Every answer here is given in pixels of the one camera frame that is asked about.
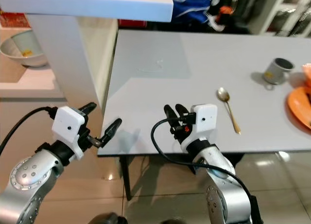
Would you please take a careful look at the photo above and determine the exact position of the gold metal spoon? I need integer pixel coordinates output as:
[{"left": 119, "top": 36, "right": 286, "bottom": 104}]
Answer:
[{"left": 216, "top": 86, "right": 242, "bottom": 136}]

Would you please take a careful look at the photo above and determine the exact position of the black table leg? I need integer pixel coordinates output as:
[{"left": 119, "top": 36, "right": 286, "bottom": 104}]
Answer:
[{"left": 120, "top": 156, "right": 132, "bottom": 202}]

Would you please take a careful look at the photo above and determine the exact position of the beige sideboard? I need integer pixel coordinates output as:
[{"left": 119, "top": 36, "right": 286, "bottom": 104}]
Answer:
[{"left": 0, "top": 28, "right": 103, "bottom": 181}]

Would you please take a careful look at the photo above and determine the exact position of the dark robot left foot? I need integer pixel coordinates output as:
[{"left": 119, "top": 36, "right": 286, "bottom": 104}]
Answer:
[{"left": 99, "top": 211, "right": 130, "bottom": 224}]

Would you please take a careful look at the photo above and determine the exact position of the grey cup with yellow label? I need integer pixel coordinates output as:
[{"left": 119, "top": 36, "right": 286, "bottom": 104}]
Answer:
[{"left": 10, "top": 30, "right": 48, "bottom": 58}]

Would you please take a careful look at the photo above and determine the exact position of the grey ceramic bowl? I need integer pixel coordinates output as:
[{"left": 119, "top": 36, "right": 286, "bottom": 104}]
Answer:
[{"left": 0, "top": 34, "right": 50, "bottom": 69}]

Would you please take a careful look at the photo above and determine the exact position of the grey mug with yellow print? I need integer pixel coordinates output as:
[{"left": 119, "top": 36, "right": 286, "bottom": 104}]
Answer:
[{"left": 262, "top": 57, "right": 296, "bottom": 89}]

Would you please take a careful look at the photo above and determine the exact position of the white counter slab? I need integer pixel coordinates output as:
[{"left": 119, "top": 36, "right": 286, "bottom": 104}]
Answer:
[{"left": 0, "top": 0, "right": 174, "bottom": 23}]

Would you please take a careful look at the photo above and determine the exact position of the black and orange device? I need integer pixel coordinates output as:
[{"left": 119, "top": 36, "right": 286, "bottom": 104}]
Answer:
[{"left": 206, "top": 0, "right": 235, "bottom": 33}]

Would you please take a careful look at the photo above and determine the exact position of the blue cloth bag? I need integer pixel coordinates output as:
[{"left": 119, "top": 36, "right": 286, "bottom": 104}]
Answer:
[{"left": 170, "top": 0, "right": 215, "bottom": 25}]

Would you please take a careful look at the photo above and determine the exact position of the red printed box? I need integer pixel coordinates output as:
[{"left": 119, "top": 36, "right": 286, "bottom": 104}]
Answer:
[{"left": 0, "top": 12, "right": 31, "bottom": 29}]

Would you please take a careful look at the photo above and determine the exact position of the orange plate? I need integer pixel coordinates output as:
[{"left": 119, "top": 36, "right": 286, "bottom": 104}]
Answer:
[{"left": 287, "top": 85, "right": 311, "bottom": 130}]

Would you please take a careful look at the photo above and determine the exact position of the orange item beside plate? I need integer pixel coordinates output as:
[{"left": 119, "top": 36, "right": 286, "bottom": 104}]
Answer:
[{"left": 302, "top": 63, "right": 311, "bottom": 85}]

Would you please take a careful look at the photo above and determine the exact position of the white shelf unit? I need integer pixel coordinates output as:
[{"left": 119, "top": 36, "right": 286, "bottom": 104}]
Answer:
[{"left": 247, "top": 0, "right": 311, "bottom": 38}]

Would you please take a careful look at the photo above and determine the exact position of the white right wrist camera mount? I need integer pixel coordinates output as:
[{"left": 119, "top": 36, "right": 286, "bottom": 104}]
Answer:
[{"left": 180, "top": 103, "right": 219, "bottom": 155}]

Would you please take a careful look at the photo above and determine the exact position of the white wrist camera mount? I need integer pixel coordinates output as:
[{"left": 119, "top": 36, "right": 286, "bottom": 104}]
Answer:
[
  {"left": 180, "top": 103, "right": 219, "bottom": 155},
  {"left": 52, "top": 106, "right": 89, "bottom": 161}
]

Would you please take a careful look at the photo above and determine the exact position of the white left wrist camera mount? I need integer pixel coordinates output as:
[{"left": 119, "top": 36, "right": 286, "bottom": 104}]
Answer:
[{"left": 52, "top": 106, "right": 89, "bottom": 161}]

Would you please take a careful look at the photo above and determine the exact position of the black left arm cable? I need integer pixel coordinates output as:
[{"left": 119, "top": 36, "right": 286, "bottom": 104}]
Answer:
[{"left": 0, "top": 106, "right": 59, "bottom": 155}]

